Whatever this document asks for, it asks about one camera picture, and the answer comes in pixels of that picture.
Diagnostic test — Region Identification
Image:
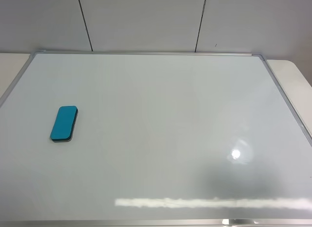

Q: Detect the teal felt whiteboard eraser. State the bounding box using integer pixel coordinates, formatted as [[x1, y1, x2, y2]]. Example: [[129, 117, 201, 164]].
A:
[[50, 106, 78, 142]]

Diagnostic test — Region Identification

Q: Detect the white aluminium-framed whiteboard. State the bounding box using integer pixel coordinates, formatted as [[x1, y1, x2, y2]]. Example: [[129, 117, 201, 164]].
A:
[[0, 51, 312, 227]]

